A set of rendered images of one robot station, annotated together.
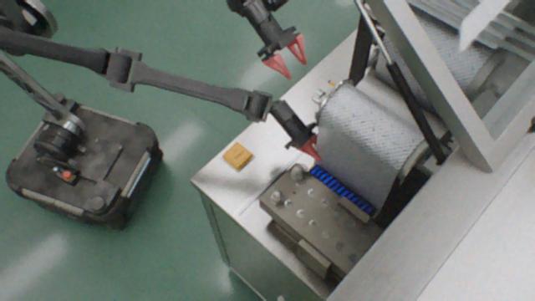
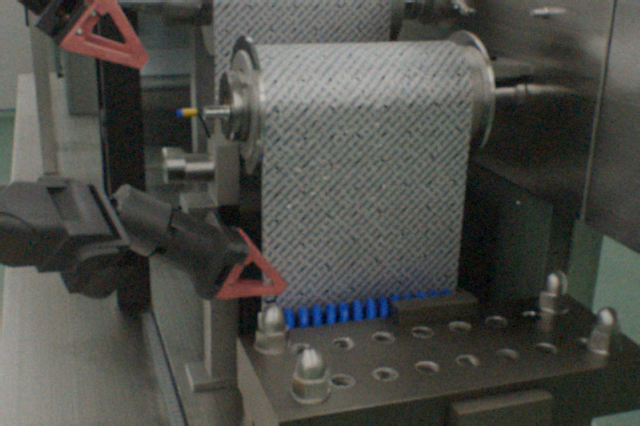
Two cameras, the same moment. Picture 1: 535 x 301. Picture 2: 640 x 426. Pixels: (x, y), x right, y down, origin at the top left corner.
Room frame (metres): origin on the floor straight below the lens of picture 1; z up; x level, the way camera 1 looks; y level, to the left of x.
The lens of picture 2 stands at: (0.28, 0.56, 1.44)
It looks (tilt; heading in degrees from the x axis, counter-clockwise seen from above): 20 degrees down; 295
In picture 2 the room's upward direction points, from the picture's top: 2 degrees clockwise
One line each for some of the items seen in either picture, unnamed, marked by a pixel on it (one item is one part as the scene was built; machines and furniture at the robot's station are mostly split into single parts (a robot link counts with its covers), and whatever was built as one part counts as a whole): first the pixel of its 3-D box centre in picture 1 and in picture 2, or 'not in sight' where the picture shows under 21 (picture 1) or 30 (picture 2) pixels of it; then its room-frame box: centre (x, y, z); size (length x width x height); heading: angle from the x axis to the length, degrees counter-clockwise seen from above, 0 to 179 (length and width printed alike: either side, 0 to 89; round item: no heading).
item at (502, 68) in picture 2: (439, 166); (497, 65); (0.50, -0.39, 1.28); 0.06 x 0.05 x 0.02; 44
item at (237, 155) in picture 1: (237, 155); not in sight; (0.77, 0.09, 0.91); 0.07 x 0.07 x 0.02; 44
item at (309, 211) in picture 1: (331, 228); (442, 371); (0.48, -0.17, 1.00); 0.40 x 0.16 x 0.06; 44
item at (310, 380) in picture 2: (277, 196); (310, 371); (0.56, -0.03, 1.05); 0.04 x 0.04 x 0.04
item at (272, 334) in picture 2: (297, 170); (272, 325); (0.63, -0.09, 1.05); 0.04 x 0.04 x 0.04
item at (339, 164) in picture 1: (349, 172); (365, 241); (0.59, -0.23, 1.10); 0.23 x 0.01 x 0.18; 44
